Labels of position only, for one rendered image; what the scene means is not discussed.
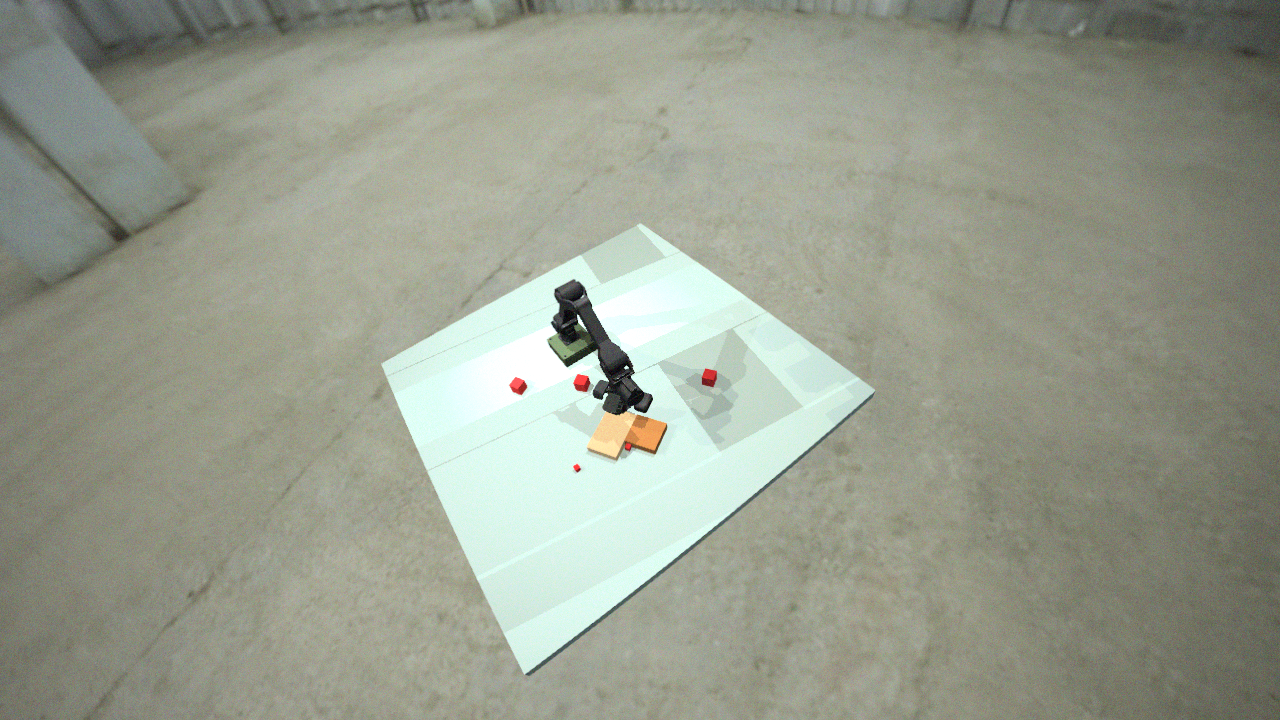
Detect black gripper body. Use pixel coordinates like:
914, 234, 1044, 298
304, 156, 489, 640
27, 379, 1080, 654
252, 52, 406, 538
593, 380, 653, 413

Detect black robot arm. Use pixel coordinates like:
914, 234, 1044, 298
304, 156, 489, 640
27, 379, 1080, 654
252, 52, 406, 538
550, 279, 644, 415

